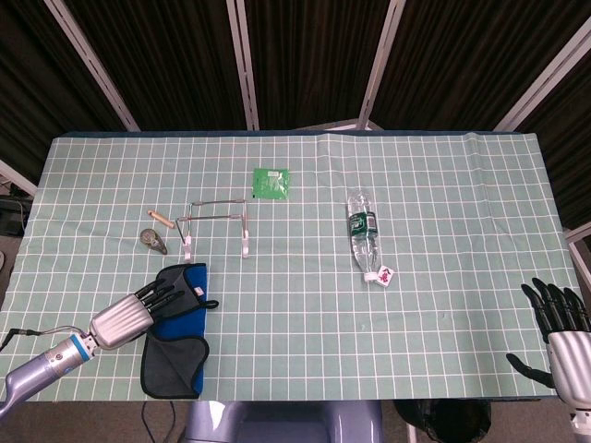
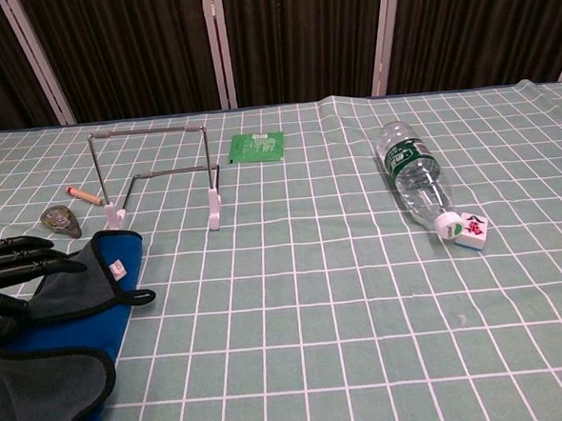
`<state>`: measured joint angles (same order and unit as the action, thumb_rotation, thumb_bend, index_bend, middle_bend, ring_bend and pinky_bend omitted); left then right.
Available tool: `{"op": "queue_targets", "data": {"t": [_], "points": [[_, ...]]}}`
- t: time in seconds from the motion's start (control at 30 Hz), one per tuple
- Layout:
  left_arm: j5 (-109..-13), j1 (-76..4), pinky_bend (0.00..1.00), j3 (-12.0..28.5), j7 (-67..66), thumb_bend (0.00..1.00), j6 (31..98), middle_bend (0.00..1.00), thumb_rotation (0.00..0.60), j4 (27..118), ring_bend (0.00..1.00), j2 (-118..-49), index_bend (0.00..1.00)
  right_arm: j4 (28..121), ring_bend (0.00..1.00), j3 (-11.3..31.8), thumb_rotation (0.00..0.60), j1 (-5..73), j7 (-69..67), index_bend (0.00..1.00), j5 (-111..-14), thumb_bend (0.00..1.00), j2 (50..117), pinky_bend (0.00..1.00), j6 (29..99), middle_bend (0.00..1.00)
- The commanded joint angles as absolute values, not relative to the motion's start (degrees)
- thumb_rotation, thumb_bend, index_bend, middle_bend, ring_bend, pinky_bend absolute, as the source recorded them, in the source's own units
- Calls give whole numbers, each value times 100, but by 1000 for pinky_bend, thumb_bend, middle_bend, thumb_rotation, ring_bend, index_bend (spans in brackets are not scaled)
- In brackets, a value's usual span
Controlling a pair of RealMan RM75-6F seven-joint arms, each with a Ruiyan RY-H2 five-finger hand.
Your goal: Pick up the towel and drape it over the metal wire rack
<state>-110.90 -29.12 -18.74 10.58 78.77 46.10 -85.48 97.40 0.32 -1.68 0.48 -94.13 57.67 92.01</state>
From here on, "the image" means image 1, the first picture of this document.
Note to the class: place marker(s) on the clear plastic water bottle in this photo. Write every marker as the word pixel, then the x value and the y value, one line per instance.
pixel 363 231

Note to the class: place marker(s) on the small wooden stick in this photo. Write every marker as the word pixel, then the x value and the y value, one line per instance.
pixel 160 219

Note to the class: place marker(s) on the right lavender robot arm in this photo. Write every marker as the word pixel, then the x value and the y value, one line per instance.
pixel 582 422

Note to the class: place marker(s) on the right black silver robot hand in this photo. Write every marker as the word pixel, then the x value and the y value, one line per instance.
pixel 572 364

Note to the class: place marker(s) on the white mahjong tile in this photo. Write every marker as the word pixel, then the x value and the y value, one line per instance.
pixel 385 276

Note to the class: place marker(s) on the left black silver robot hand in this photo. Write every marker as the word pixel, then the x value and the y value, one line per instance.
pixel 120 323

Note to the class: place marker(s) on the green sachet packet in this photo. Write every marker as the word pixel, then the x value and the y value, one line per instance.
pixel 271 183

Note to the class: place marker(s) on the white partition post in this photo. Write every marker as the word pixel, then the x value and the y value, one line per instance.
pixel 381 64
pixel 16 177
pixel 542 78
pixel 579 249
pixel 244 64
pixel 92 67

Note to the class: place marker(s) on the black and blue cloth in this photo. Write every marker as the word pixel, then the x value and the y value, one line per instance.
pixel 196 323

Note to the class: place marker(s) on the white partition base foot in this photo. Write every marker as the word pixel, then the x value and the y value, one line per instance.
pixel 341 125

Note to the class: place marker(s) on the black box device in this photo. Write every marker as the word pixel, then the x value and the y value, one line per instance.
pixel 11 214

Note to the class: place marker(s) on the black trash bag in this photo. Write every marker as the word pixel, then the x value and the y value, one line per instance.
pixel 443 422

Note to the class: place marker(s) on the olive correction tape dispenser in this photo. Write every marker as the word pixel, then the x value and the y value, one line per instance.
pixel 151 239

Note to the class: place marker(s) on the green checked tablecloth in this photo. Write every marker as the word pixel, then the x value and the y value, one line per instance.
pixel 438 323

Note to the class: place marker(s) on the lavender robot torso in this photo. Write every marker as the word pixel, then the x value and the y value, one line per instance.
pixel 286 422

